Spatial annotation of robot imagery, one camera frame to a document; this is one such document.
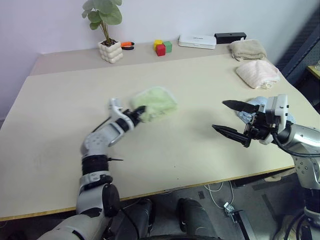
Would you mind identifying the green plant in white pot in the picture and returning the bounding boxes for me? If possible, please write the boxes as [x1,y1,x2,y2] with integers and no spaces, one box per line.
[81,0,124,65]

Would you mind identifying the dark grey rounded shape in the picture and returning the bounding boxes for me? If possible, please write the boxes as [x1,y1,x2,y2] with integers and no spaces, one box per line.
[109,198,154,236]
[176,197,214,238]

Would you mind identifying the black table frame bar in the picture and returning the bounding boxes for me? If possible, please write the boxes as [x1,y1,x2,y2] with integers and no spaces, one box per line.
[231,172,296,189]

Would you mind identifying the perforated partition panel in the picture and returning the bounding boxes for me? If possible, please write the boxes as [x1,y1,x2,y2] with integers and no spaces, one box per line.
[274,9,320,106]

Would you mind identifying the light green cloth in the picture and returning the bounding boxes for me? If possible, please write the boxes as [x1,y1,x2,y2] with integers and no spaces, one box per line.
[128,86,180,125]

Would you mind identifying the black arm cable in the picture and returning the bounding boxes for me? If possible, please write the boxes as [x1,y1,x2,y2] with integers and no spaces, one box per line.
[272,131,320,159]
[91,115,113,133]

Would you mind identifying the folded beige towel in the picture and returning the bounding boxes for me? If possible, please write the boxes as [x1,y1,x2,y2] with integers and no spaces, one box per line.
[229,39,268,62]

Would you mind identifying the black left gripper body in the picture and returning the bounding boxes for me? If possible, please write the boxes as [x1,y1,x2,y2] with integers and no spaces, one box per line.
[124,109,142,126]

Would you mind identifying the black metal floor bracket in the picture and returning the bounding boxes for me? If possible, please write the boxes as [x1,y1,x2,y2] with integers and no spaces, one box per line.
[231,209,251,240]

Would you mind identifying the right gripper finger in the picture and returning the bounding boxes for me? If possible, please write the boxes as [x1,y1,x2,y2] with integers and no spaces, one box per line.
[211,124,252,149]
[221,99,260,114]

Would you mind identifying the red cube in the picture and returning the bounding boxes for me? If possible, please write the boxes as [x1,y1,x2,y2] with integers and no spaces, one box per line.
[155,44,167,57]

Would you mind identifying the folded pink towel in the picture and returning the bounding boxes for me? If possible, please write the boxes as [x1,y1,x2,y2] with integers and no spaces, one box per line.
[235,59,281,90]

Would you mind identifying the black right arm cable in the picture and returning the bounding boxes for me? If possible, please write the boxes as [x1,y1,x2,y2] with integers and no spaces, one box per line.
[272,131,320,159]

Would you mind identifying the flat white router box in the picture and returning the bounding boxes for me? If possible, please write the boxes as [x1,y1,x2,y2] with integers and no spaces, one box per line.
[177,34,217,50]

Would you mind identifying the light blue cloth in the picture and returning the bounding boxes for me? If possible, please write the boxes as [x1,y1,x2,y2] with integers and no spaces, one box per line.
[234,96,297,125]

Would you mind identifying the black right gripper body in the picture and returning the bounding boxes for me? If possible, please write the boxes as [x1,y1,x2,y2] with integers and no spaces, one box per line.
[244,104,278,141]

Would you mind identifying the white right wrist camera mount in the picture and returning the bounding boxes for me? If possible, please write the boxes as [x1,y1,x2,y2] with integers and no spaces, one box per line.
[259,94,291,146]

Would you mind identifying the wooden shelf board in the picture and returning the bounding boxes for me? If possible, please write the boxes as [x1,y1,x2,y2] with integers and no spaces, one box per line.
[307,64,320,81]

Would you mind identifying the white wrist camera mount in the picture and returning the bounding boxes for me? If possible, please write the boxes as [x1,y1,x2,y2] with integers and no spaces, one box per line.
[107,97,126,121]
[259,94,291,146]

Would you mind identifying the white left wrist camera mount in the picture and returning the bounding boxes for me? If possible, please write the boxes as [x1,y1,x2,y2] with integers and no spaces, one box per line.
[107,97,126,121]

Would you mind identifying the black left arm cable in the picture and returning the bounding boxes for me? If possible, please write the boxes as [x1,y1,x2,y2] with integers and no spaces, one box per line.
[91,115,113,133]

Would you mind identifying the white floor cable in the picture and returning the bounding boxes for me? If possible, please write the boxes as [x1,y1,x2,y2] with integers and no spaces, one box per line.
[203,181,235,210]

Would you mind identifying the long black box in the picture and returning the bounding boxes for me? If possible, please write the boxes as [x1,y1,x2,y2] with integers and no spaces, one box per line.
[214,32,247,45]

